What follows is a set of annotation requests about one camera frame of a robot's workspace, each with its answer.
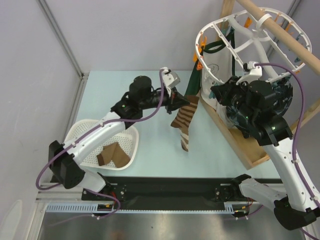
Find white cable duct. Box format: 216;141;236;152
46;202;251;215

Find dark patterned garment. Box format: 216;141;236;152
226;77;293;139

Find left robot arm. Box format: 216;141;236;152
48;70;190;200

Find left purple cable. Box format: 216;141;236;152
36;69;176;227

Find dark green sleeve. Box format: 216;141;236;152
184;60;202;96

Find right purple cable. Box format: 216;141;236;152
254;62;320;237

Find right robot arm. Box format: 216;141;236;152
211;77;320;230

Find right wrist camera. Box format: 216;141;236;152
236;61;263;85

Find white printed t-shirt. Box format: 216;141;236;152
200;45;234;129

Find wooden rod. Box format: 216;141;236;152
236;0;320;76

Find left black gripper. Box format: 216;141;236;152
139;86;190;115

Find purple cable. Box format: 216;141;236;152
254;62;320;237
36;69;176;227

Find white round clip hanger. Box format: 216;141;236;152
195;7;312;84

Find aluminium corner profile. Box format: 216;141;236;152
36;0;90;81

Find wooden rack frame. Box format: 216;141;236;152
199;0;320;170

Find brown striped sock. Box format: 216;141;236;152
170;95;199;152

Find brown socks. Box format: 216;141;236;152
96;142;131;168

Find orange clothespin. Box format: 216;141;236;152
193;53;203;71

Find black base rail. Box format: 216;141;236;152
81;174;251;212

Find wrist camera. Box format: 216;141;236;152
236;61;263;85
160;67;181;89

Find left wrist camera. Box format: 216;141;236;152
160;67;181;89

